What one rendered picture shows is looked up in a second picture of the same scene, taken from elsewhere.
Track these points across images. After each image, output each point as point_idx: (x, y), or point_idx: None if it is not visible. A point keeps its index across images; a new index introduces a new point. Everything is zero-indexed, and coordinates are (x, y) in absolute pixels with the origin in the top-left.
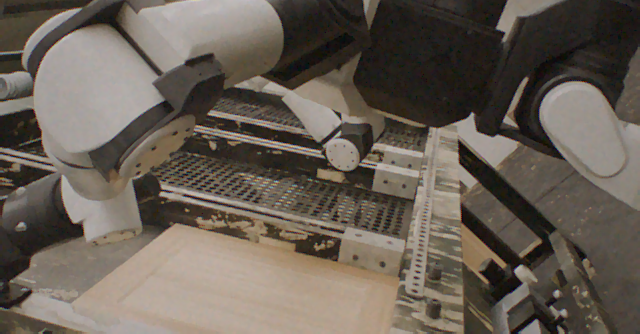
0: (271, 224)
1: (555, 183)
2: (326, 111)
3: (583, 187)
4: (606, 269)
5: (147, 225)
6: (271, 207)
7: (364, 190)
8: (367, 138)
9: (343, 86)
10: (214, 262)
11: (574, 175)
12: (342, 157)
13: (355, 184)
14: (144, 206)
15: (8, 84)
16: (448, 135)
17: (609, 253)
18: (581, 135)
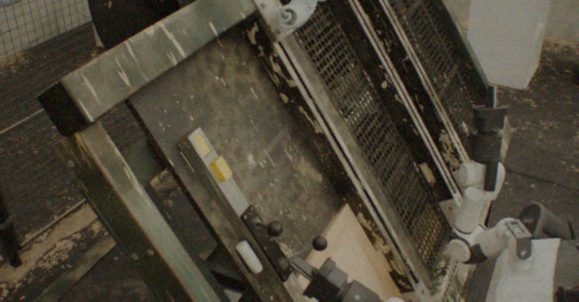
0: (393, 254)
1: (514, 168)
2: (477, 221)
3: (524, 199)
4: (482, 278)
5: (331, 187)
6: (388, 197)
7: (434, 199)
8: (479, 262)
9: None
10: (355, 264)
11: (528, 180)
12: (457, 251)
13: (433, 191)
14: (340, 179)
15: None
16: (502, 148)
17: (493, 269)
18: None
